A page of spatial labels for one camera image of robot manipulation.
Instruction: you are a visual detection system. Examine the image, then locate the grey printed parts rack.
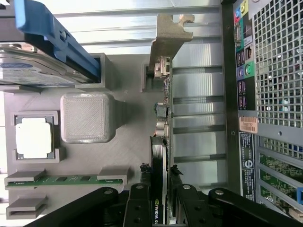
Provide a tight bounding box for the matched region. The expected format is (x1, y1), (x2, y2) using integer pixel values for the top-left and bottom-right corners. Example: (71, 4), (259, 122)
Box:
(0, 53), (172, 220)

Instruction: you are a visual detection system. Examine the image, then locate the green RAM stick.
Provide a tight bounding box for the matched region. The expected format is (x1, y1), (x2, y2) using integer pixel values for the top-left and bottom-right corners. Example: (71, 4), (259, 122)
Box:
(5, 174), (124, 190)

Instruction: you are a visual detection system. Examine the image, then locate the pink barcode sticker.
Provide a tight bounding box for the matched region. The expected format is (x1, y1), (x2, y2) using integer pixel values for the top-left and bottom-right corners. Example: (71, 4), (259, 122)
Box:
(239, 115), (258, 134)

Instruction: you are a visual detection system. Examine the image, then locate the silver CPU chip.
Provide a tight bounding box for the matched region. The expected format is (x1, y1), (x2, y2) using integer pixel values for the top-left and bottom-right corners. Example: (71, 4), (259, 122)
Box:
(14, 117), (55, 159)

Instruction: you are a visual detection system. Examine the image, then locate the black open PC case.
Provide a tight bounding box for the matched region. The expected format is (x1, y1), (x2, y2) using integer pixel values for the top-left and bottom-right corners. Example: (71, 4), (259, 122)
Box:
(220, 0), (303, 218)

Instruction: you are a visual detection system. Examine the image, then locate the hard disk in blue caddy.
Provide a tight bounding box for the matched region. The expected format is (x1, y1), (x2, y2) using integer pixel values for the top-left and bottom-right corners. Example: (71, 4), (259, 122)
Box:
(0, 0), (100, 86)

